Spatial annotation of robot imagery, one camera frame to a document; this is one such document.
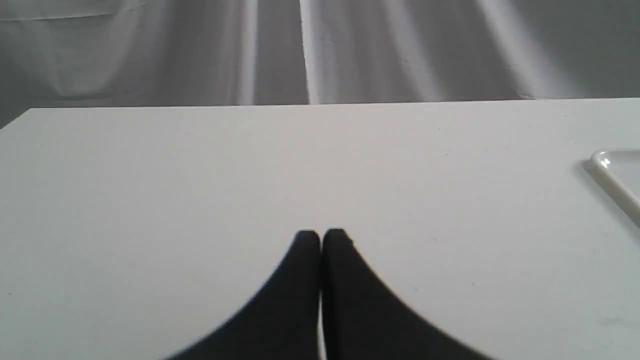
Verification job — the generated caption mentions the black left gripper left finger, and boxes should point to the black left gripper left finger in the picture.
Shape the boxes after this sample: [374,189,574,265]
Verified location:
[173,230,322,360]

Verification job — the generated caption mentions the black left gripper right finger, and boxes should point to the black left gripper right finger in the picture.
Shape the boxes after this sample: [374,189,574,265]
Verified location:
[322,228,485,360]

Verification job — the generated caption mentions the white plastic tray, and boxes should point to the white plastic tray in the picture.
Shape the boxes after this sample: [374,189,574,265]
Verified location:
[585,148,640,227]

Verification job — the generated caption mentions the grey fabric backdrop curtain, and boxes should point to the grey fabric backdrop curtain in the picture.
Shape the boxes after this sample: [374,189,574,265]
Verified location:
[0,0,640,126]

